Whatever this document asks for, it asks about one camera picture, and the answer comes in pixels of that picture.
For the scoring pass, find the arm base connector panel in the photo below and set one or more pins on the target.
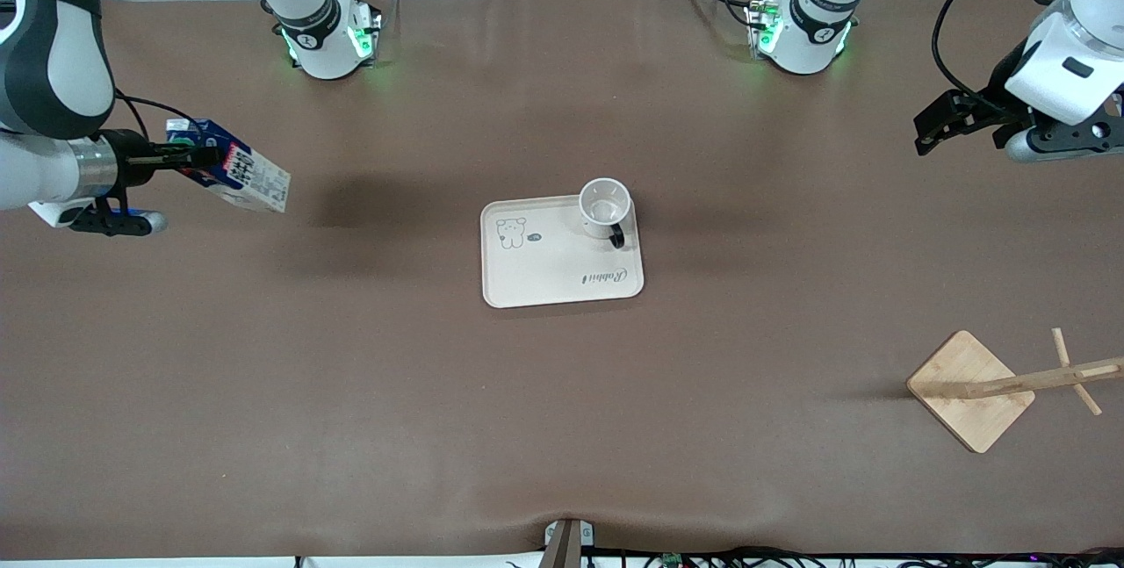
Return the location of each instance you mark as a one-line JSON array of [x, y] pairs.
[[762, 24], [367, 37]]

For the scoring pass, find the wooden cup stand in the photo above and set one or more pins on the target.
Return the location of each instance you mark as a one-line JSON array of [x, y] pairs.
[[957, 397]]

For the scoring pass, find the camera mount post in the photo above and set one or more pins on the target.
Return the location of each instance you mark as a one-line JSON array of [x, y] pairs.
[[566, 546]]

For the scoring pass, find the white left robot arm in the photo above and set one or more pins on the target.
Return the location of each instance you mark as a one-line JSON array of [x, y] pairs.
[[1062, 68]]

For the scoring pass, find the brown table mat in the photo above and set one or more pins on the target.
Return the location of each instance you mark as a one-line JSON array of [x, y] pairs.
[[562, 419]]

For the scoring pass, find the beige rabbit print tray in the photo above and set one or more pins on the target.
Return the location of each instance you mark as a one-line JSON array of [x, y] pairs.
[[544, 265]]

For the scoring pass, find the blue white milk carton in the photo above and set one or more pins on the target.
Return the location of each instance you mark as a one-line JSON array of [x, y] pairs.
[[250, 182]]

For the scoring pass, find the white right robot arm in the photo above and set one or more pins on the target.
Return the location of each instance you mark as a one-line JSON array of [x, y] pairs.
[[53, 68]]

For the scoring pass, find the small green circuit board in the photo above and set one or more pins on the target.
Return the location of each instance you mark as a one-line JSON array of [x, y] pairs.
[[673, 560]]

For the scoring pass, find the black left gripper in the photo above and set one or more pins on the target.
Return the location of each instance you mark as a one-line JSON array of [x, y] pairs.
[[985, 111]]

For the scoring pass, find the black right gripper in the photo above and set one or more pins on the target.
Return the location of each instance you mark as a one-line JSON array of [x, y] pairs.
[[132, 152]]

